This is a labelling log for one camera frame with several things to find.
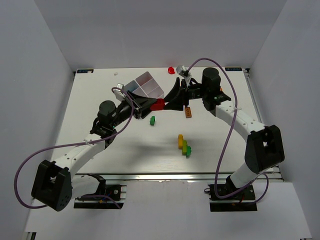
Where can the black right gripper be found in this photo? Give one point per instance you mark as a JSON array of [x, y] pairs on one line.
[[185, 93]]

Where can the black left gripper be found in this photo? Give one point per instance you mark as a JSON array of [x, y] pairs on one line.
[[136, 107]]

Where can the red round lego piece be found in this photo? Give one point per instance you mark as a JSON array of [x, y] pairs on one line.
[[171, 70]]

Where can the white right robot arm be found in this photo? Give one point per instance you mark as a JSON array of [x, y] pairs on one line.
[[264, 145]]

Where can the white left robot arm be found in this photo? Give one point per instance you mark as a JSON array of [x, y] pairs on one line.
[[56, 183]]

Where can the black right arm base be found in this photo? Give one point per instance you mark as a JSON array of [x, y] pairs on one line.
[[243, 201]]

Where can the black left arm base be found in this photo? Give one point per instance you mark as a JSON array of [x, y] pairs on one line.
[[92, 191]]

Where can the dark green lego piece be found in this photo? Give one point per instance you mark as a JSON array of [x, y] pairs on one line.
[[152, 120]]

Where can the brown flat lego tile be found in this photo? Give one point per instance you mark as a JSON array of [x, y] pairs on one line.
[[188, 113]]

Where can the white four-compartment container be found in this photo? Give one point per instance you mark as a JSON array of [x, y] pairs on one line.
[[145, 86]]

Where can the yellow lego brick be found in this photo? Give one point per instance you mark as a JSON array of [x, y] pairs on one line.
[[180, 141]]

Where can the light green lego brick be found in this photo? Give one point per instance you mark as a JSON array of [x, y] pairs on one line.
[[184, 147]]

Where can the blue label right corner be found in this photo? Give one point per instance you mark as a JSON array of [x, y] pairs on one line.
[[233, 69]]

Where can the blue label corner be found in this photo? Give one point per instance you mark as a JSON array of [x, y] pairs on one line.
[[85, 71], [233, 69]]

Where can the green lego piece right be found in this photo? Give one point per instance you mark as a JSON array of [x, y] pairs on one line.
[[188, 151]]

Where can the blue label left corner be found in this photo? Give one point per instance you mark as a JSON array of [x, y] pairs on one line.
[[85, 71]]

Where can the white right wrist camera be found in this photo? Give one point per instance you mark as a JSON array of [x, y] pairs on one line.
[[184, 72]]

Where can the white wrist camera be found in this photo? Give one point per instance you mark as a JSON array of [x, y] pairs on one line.
[[120, 93], [184, 72]]

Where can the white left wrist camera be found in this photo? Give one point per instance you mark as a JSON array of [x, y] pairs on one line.
[[120, 93]]

